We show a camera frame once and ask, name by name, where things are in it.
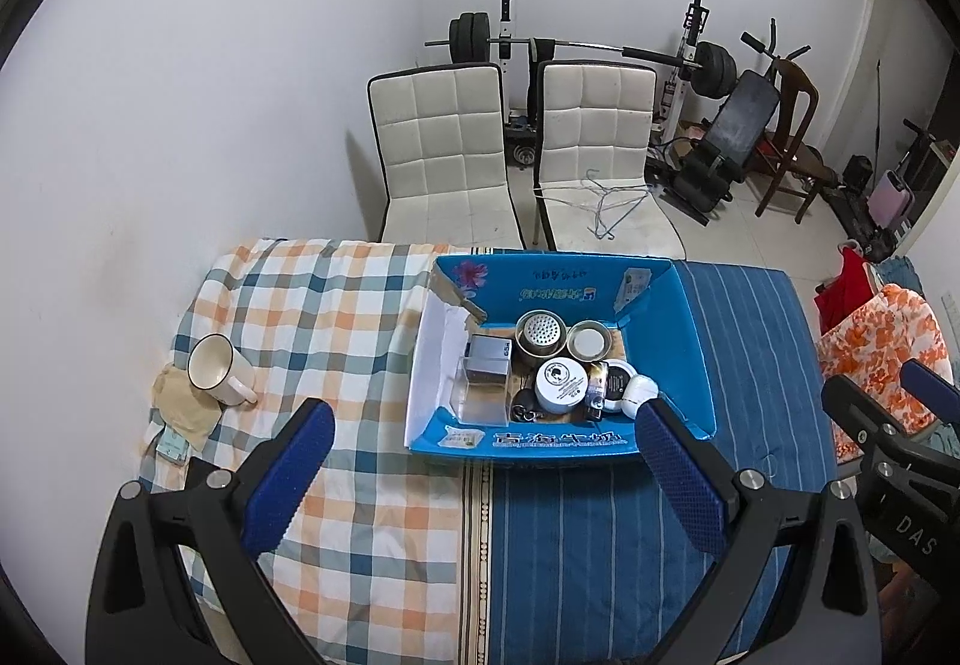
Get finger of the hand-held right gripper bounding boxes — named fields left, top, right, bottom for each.
left=821, top=375, right=914, bottom=457
left=900, top=357, right=960, bottom=424

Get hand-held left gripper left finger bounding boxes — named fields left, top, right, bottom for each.
left=86, top=399, right=338, bottom=665

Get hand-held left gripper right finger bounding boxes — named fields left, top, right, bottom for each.
left=636, top=399, right=882, bottom=665

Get white earbud case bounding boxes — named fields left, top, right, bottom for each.
left=621, top=374, right=661, bottom=418

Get black tin with white rim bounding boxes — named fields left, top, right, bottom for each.
left=600, top=359, right=638, bottom=415

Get blue cardboard box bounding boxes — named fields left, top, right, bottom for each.
left=405, top=250, right=713, bottom=463

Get white round tin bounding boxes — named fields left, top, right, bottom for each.
left=535, top=360, right=590, bottom=415

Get clear plastic box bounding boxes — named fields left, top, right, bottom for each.
left=456, top=365, right=511, bottom=424

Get grey power charger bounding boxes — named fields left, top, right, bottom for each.
left=465, top=333, right=513, bottom=382

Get orange floral blanket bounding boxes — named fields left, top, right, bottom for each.
left=816, top=284, right=955, bottom=465

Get blue striped bed sheet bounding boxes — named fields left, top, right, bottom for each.
left=461, top=260, right=839, bottom=665

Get teal cloth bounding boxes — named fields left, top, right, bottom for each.
left=874, top=256, right=925, bottom=292

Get small paper packet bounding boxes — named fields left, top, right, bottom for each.
left=154, top=429, right=192, bottom=465

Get beige folded cloth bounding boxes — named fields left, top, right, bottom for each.
left=152, top=365, right=222, bottom=452

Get red cloth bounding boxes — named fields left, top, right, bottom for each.
left=816, top=247, right=875, bottom=336

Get white mug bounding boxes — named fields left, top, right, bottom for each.
left=187, top=333, right=260, bottom=407

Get plaid bed sheet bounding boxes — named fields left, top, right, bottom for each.
left=139, top=236, right=490, bottom=665

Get round metal tin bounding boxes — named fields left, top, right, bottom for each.
left=566, top=321, right=616, bottom=362

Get pink suitcase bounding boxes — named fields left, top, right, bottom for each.
left=874, top=170, right=914, bottom=232

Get metal strainer cup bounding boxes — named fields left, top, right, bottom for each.
left=514, top=310, right=569, bottom=366

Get black exercise machine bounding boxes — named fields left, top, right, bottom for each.
left=832, top=119, right=947, bottom=261

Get brown wooden chair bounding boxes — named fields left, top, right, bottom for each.
left=754, top=57, right=824, bottom=225

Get black weight bench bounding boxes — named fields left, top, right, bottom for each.
left=649, top=68, right=781, bottom=225

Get white padded chair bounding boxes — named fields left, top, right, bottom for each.
left=366, top=63, right=526, bottom=251
left=532, top=59, right=687, bottom=259

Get barbell with black plates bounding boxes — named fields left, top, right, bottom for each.
left=426, top=12, right=740, bottom=97

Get white barbell rack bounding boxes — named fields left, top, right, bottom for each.
left=491, top=0, right=711, bottom=137

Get wire clothes hangers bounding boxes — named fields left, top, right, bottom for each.
left=581, top=168, right=651, bottom=240

